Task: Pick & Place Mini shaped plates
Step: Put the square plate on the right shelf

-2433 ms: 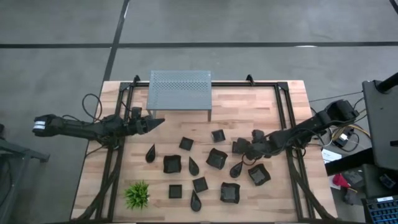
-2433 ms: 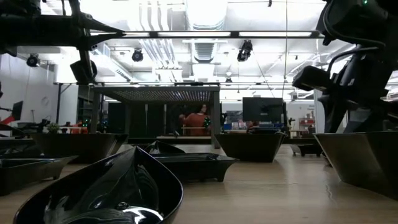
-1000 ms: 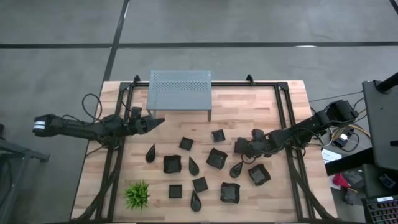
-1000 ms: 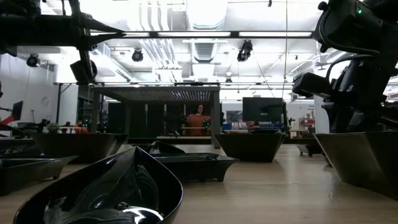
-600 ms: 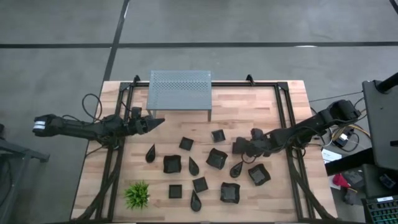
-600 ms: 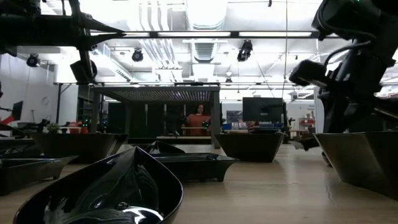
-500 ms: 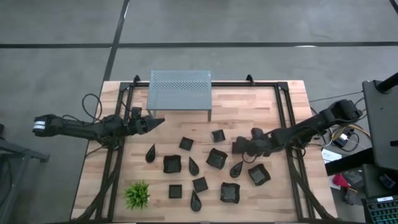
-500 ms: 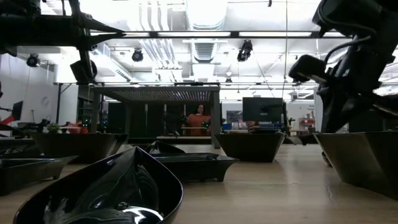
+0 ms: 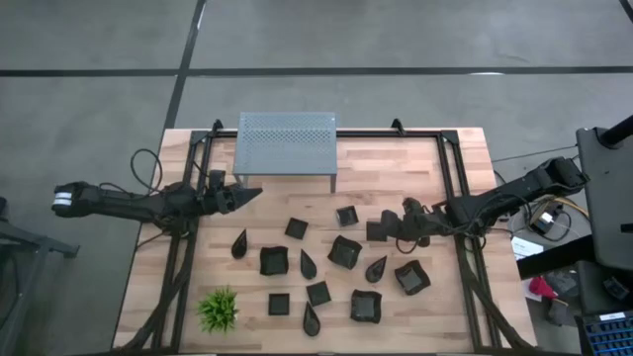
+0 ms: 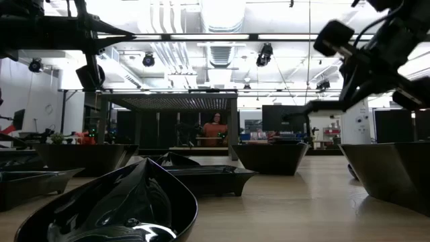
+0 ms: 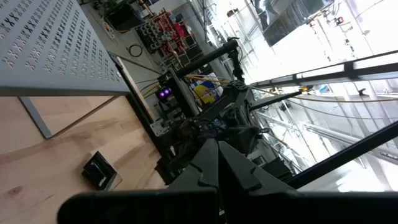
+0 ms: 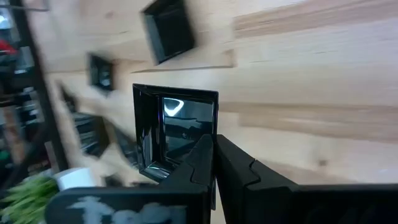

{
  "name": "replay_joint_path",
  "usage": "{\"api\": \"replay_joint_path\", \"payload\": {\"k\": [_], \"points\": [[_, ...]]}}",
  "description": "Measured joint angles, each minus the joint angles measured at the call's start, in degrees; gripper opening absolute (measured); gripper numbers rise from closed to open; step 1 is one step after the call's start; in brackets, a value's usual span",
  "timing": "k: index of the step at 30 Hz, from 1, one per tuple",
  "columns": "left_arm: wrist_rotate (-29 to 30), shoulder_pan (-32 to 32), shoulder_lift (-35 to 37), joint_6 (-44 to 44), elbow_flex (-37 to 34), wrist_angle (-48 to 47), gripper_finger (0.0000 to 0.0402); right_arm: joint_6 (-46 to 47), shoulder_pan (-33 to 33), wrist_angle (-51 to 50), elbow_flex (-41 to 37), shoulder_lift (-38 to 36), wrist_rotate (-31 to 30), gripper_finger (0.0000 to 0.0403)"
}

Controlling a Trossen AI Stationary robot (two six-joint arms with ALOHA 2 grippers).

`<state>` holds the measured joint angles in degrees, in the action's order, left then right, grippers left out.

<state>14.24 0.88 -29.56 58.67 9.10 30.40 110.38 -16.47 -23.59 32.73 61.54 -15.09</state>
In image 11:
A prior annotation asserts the silver arm base bracket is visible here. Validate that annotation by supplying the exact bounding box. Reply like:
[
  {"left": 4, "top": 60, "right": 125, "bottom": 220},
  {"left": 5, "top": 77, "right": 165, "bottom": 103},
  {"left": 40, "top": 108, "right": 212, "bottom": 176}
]
[{"left": 150, "top": 118, "right": 171, "bottom": 138}]

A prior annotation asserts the black floor box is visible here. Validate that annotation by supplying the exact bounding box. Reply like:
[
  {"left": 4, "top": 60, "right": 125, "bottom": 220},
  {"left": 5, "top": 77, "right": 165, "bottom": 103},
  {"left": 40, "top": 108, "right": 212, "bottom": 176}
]
[{"left": 104, "top": 1, "right": 147, "bottom": 32}]

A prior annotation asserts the grey perforated metal shelf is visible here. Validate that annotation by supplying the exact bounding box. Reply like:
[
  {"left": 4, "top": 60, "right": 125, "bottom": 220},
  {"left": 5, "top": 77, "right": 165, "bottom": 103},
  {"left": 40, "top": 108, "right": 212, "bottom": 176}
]
[{"left": 0, "top": 0, "right": 131, "bottom": 140}]

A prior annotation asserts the red parts storage rack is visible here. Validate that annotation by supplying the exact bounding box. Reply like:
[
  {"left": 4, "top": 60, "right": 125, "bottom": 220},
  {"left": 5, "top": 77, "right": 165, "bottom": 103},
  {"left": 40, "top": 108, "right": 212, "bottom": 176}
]
[{"left": 135, "top": 11, "right": 203, "bottom": 68}]

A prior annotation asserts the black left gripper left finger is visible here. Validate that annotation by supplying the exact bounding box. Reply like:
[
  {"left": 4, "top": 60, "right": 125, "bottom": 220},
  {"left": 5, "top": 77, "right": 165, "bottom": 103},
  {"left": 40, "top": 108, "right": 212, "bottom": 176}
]
[{"left": 169, "top": 139, "right": 219, "bottom": 189}]

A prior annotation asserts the black device with purple lights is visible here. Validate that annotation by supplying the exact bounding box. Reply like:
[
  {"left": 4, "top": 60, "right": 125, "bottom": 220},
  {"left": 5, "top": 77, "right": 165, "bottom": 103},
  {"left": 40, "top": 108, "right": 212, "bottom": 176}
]
[{"left": 154, "top": 74, "right": 175, "bottom": 104}]

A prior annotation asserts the dark glossy screen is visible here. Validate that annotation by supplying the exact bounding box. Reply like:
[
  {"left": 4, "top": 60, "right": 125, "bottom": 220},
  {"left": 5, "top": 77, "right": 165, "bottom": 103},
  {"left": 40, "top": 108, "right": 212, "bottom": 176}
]
[{"left": 251, "top": 0, "right": 336, "bottom": 48}]

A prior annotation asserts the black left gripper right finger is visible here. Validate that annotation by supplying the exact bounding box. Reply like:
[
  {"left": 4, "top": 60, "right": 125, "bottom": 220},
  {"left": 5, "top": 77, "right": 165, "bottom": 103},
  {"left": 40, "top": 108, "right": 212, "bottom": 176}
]
[{"left": 218, "top": 141, "right": 298, "bottom": 206}]

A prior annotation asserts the black square plate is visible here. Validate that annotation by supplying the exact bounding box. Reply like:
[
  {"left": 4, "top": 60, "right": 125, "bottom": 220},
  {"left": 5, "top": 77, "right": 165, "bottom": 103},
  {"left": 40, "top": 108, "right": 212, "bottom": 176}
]
[{"left": 81, "top": 151, "right": 123, "bottom": 192}]

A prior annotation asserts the yellow blue sign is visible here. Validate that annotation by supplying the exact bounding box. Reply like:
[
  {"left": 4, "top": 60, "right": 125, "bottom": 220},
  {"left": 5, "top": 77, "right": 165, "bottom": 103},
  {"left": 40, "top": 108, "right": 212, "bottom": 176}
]
[{"left": 189, "top": 79, "right": 224, "bottom": 108}]

